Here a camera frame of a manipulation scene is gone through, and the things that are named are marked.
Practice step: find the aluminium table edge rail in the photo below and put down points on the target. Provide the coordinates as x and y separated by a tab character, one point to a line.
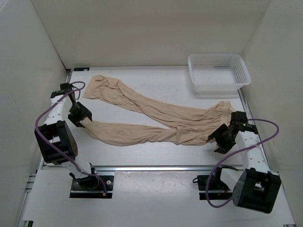
152	168

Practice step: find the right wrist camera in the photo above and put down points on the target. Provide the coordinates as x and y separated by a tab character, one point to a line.
239	122

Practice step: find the beige trousers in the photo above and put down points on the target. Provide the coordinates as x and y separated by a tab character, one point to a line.
183	125

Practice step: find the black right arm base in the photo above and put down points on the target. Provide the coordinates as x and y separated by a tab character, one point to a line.
217	190

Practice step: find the white plastic basket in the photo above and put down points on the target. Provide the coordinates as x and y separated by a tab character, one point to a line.
218	72

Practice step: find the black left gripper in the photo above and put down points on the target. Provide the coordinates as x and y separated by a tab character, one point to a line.
84	111

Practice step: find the aluminium left side rail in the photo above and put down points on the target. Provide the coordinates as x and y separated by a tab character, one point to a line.
32	176

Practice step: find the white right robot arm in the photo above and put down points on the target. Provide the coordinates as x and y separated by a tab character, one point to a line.
254	188

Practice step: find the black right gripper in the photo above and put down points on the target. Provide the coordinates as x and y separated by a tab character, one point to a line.
224	147

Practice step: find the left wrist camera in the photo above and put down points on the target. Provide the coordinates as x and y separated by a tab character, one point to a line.
65	88

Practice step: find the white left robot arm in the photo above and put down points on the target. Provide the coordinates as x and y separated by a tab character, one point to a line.
55	139

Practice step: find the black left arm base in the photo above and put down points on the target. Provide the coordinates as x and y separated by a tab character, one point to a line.
91	187

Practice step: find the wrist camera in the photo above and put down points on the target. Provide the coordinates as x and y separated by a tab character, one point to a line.
239	122
65	88

